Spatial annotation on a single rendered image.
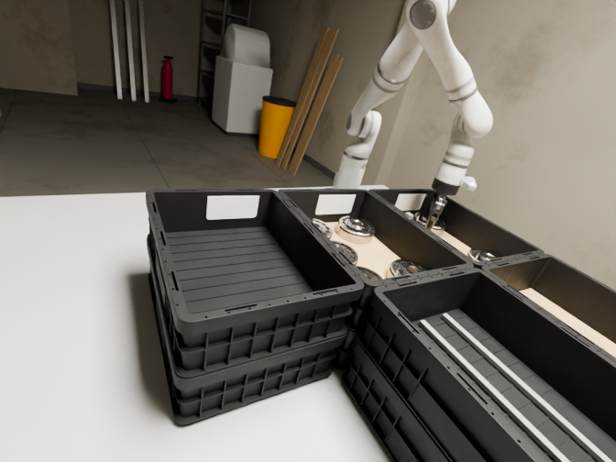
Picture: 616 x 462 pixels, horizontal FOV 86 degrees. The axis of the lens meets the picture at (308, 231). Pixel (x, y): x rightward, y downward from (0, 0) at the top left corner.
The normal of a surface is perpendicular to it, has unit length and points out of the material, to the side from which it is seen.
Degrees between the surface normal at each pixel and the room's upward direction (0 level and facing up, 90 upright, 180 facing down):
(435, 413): 90
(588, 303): 90
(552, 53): 90
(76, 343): 0
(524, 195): 90
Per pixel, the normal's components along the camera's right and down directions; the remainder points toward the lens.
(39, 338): 0.21, -0.86
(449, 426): -0.86, 0.07
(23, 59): 0.52, 0.50
